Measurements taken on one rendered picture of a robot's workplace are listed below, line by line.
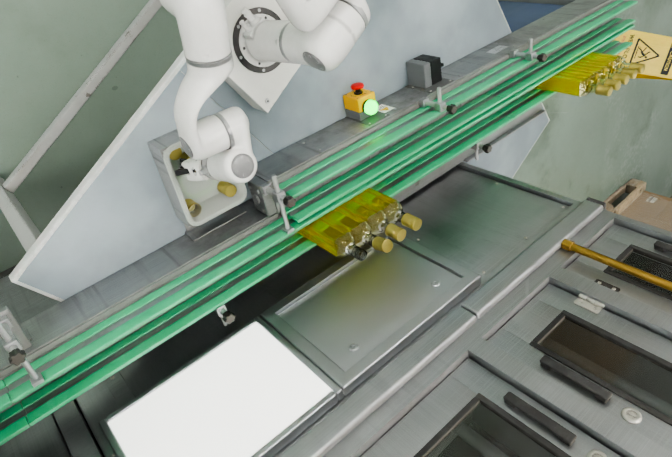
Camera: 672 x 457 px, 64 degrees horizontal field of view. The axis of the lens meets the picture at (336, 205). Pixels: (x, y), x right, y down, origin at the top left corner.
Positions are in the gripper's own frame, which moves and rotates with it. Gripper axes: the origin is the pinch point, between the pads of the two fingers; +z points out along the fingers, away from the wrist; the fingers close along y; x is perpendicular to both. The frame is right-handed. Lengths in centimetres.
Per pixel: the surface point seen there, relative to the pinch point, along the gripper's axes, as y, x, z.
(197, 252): -8.5, -21.2, 0.0
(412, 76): 80, -5, 4
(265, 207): 11.9, -18.4, -2.9
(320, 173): 27.2, -15.2, -9.6
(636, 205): 414, -232, 124
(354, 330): 10, -48, -29
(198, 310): -15.6, -32.3, -5.8
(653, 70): 349, -87, 62
